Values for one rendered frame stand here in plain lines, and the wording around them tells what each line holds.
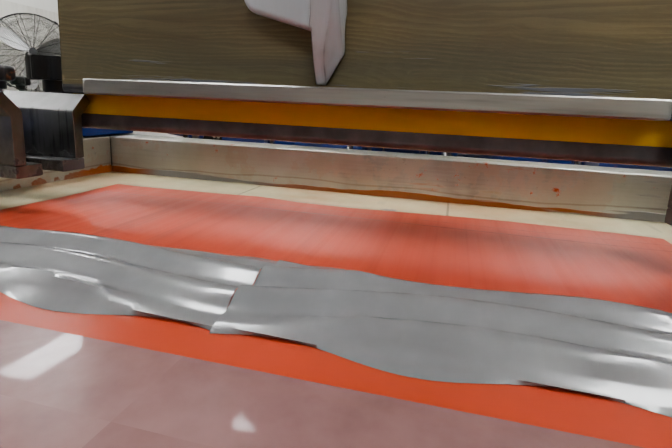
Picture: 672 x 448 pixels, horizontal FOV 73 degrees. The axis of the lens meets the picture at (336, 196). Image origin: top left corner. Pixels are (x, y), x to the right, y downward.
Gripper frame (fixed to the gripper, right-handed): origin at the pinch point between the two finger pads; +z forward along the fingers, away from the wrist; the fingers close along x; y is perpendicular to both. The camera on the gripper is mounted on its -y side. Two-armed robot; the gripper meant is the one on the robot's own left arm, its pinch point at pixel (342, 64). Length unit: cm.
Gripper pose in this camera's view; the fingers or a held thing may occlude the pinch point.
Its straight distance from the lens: 30.0
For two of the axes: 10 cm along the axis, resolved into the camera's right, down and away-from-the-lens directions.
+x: -2.5, 1.8, -9.5
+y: -9.7, -0.9, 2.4
